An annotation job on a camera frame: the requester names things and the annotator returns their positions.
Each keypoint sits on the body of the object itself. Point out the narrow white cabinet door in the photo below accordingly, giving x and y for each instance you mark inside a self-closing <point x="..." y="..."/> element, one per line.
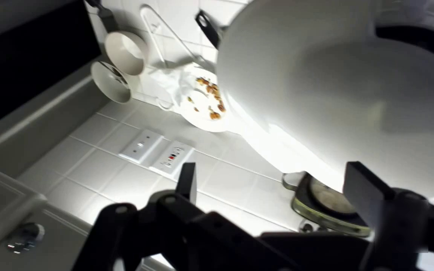
<point x="40" y="251"/>

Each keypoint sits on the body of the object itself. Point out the white paper napkin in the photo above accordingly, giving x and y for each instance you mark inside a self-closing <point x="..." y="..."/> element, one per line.
<point x="161" y="85"/>

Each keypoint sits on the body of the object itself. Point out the white plate with crumbs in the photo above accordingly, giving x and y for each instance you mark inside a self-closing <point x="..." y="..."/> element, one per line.
<point x="203" y="100"/>

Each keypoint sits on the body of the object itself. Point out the white coffee maker lid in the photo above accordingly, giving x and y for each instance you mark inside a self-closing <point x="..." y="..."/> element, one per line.
<point x="337" y="96"/>

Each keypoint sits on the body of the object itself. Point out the wide white cabinet door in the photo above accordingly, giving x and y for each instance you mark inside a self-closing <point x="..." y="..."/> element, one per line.
<point x="6" y="216"/>

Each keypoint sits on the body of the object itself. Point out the white light switch plate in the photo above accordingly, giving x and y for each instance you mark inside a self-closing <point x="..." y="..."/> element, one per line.
<point x="141" y="147"/>

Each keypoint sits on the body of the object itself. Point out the white wall outlet plate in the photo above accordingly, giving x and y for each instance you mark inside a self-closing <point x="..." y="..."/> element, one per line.
<point x="171" y="159"/>

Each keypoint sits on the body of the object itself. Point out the round metal cabinet knob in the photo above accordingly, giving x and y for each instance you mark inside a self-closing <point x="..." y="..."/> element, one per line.
<point x="25" y="237"/>

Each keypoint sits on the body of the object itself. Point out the green retro clock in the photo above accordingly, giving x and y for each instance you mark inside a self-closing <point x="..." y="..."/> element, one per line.
<point x="327" y="206"/>

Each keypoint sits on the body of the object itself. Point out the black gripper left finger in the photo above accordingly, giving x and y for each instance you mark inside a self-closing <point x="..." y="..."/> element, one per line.
<point x="186" y="183"/>

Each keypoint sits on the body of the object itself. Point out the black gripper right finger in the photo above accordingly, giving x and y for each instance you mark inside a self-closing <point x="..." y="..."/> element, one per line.
<point x="367" y="194"/>

